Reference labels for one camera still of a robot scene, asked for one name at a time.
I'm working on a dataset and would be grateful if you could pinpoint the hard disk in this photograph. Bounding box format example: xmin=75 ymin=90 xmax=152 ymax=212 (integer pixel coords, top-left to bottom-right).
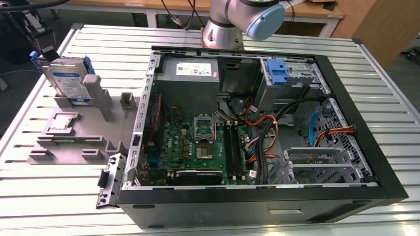
xmin=28 ymin=50 xmax=96 ymax=107

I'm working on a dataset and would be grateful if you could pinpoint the blue data wire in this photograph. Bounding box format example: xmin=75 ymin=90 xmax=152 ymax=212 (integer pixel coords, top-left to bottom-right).
xmin=308 ymin=110 xmax=330 ymax=148

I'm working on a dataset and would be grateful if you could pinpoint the red yellow power wire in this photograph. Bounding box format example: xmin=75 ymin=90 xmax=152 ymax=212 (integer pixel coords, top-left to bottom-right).
xmin=316 ymin=124 xmax=358 ymax=142

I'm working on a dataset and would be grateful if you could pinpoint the metal disk bay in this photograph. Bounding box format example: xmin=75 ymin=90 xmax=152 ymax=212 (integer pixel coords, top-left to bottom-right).
xmin=272 ymin=147 xmax=366 ymax=185

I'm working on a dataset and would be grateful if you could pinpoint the silver CPU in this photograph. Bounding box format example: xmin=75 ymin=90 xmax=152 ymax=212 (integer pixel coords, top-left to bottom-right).
xmin=52 ymin=117 xmax=74 ymax=130

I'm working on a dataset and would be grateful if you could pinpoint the grey parts rack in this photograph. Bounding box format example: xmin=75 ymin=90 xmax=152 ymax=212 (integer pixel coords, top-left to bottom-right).
xmin=26 ymin=75 xmax=142 ymax=165

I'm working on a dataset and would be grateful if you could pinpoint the green RAM stick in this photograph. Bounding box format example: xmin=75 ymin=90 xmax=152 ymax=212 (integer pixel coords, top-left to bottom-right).
xmin=52 ymin=136 xmax=88 ymax=143

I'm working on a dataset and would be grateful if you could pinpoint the grey power supply unit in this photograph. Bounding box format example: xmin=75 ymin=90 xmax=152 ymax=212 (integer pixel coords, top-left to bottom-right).
xmin=154 ymin=58 xmax=220 ymax=121

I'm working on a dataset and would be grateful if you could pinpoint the metal socket cover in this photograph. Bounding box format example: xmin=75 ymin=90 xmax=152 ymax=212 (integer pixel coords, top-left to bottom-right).
xmin=194 ymin=114 xmax=218 ymax=143

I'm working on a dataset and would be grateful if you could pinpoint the green motherboard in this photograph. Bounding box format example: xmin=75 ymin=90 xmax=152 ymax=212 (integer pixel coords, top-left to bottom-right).
xmin=138 ymin=115 xmax=260 ymax=186

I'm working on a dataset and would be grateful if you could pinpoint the blue expansion slot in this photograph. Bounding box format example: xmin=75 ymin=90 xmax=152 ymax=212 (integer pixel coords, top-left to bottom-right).
xmin=147 ymin=154 xmax=162 ymax=171

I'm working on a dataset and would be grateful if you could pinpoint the CPU socket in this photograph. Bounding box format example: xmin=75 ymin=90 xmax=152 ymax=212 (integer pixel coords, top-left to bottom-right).
xmin=196 ymin=144 xmax=219 ymax=160

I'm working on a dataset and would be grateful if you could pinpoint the black RAM slot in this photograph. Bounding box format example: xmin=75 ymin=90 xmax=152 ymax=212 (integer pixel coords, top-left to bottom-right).
xmin=224 ymin=120 xmax=238 ymax=180
xmin=235 ymin=120 xmax=248 ymax=179

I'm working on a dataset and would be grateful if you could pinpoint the black graphics card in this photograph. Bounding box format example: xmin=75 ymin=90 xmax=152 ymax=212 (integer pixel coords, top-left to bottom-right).
xmin=166 ymin=169 xmax=224 ymax=186

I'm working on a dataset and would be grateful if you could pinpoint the blue plastic drive latch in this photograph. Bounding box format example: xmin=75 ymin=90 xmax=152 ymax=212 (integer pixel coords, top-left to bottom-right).
xmin=267 ymin=59 xmax=291 ymax=86

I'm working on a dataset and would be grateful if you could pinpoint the metal drive cage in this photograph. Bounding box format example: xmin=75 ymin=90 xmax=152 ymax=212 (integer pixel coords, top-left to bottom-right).
xmin=255 ymin=58 xmax=331 ymax=116

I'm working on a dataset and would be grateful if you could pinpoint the black open PC case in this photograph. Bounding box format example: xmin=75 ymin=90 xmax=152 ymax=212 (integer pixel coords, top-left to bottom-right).
xmin=95 ymin=44 xmax=410 ymax=228

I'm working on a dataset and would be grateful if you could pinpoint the wooden cabinet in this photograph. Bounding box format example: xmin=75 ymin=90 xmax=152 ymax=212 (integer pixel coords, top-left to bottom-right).
xmin=334 ymin=0 xmax=420 ymax=71

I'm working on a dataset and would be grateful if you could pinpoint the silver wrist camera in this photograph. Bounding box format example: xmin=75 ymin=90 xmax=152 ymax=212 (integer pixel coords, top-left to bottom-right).
xmin=26 ymin=9 xmax=46 ymax=34

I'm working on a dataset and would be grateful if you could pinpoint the metal card retention bracket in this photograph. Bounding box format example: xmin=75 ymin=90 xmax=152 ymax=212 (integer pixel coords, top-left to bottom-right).
xmin=95 ymin=152 xmax=127 ymax=209

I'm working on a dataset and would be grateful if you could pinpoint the orange yellow wire bundle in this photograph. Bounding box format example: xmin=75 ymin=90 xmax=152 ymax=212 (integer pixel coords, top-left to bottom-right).
xmin=244 ymin=95 xmax=280 ymax=163

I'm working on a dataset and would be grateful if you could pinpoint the wooden desk white frame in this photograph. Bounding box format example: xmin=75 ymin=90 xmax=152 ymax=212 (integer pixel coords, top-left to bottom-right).
xmin=42 ymin=0 xmax=347 ymax=37

